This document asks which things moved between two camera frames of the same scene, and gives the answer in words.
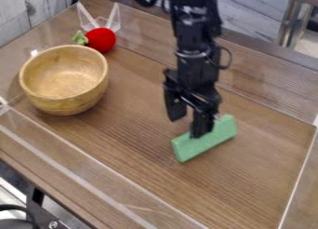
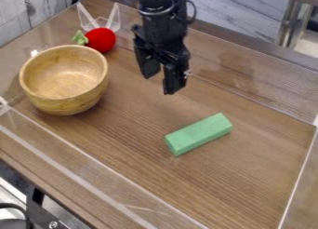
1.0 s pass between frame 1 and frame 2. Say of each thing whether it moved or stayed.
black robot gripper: moved
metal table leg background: stayed
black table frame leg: stayed
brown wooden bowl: stayed
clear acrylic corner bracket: stayed
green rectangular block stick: moved
